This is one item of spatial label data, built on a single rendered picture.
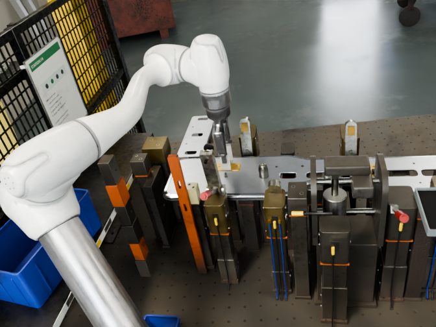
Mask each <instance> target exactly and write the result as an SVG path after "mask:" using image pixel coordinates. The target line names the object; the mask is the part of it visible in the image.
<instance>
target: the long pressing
mask: <svg viewBox="0 0 436 327"><path fill-rule="evenodd" d="M384 158H385V163H386V166H387V171H416V172H417V176H388V177H389V186H411V187H412V188H413V192H414V191H415V188H429V187H430V181H431V177H432V176H424V175H422V171H436V156H391V157H384ZM230 163H231V164H234V163H240V164H241V166H240V170H238V171H219V176H220V179H221V184H225V185H226V195H228V196H227V199H228V200H264V194H265V190H266V189H268V182H269V181H270V180H273V179H276V180H279V181H280V182H281V185H282V189H284V190H285V194H286V195H287V192H288V182H307V187H311V179H310V178H308V177H307V174H308V173H310V159H307V158H301V157H297V156H291V155H277V156H234V157H233V162H230ZM261 163H265V164H266V165H267V167H268V170H269V177H268V178H265V179H262V178H260V177H259V173H258V167H259V165H260V164H261ZM413 163H415V164H413ZM180 164H181V167H182V172H183V175H184V180H185V183H186V185H187V183H188V182H198V184H199V189H200V193H202V192H204V191H206V186H207V181H206V177H205V174H204V170H203V168H202V164H201V160H200V158H183V159H180ZM302 165H303V167H301V166H302ZM276 166H278V167H276ZM225 172H226V173H227V176H228V177H226V178H225V177H224V173H225ZM282 173H294V174H296V178H280V175H281V174H282ZM316 173H324V158H321V159H316ZM419 182H421V184H420V183H419ZM163 197H164V198H165V199H166V200H178V196H177V193H176V189H175V185H174V182H173V177H172V174H171V173H170V175H169V178H168V180H167V183H166V185H165V188H164V190H163ZM286 199H287V196H286Z"/></svg>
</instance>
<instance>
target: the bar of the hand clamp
mask: <svg viewBox="0 0 436 327"><path fill-rule="evenodd" d="M213 150H214V146H213V145H212V144H210V143H207V144H205V145H204V151H203V150H200V153H199V156H200V160H201V164H202V168H203V170H204V174H205V177H206V181H207V184H208V188H209V189H211V188H213V187H218V190H219V194H222V193H221V186H222V184H221V179H220V176H219V171H218V168H217V163H216V160H215V156H214V153H213Z"/></svg>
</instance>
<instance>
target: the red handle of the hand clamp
mask: <svg viewBox="0 0 436 327"><path fill-rule="evenodd" d="M217 192H219V190H218V187H214V188H211V189H209V190H206V191H204V192H202V193H201V194H200V198H201V199H202V200H206V199H208V198H210V197H211V196H212V195H213V194H215V193H217Z"/></svg>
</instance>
